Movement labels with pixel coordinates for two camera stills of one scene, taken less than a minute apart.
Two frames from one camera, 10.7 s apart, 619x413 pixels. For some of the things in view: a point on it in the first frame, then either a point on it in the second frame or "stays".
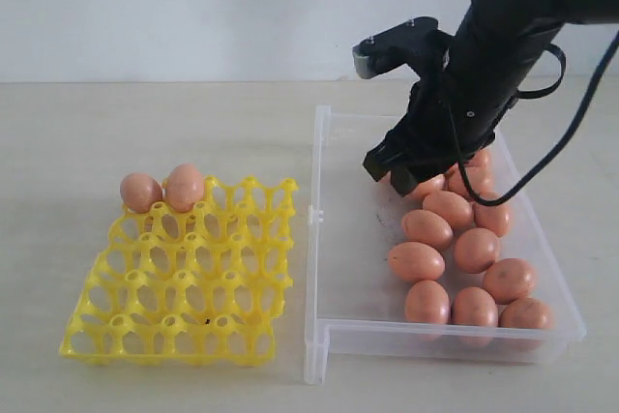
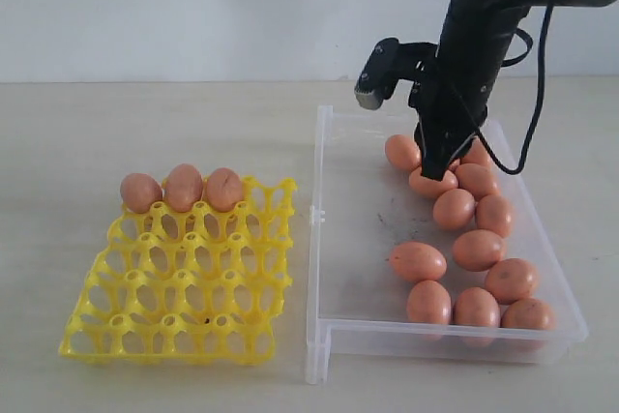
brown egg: (417, 261) stays
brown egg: (480, 179) → (224, 190)
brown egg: (139, 191) stays
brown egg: (185, 188) stays
